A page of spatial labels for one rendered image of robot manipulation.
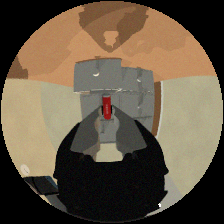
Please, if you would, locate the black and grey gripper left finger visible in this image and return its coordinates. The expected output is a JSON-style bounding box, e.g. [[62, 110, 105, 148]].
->
[[53, 105, 103, 179]]

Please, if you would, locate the red aa battery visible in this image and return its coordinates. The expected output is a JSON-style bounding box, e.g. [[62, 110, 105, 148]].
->
[[102, 93, 111, 119]]

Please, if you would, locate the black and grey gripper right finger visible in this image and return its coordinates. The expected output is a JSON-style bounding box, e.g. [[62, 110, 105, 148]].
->
[[111, 105, 169, 175]]

